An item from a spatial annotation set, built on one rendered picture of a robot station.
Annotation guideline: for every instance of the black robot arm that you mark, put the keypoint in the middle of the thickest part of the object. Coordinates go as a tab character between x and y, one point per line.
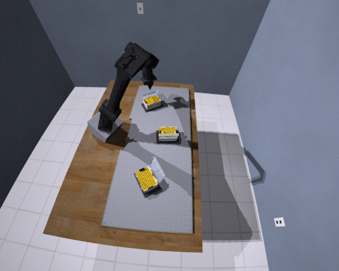
127	66

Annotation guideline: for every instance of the yellow pipette tip rack insert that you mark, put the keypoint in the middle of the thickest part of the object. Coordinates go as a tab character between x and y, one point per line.
151	100
167	130
146	178

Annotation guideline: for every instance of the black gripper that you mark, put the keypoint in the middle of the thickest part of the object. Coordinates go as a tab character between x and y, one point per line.
148	80

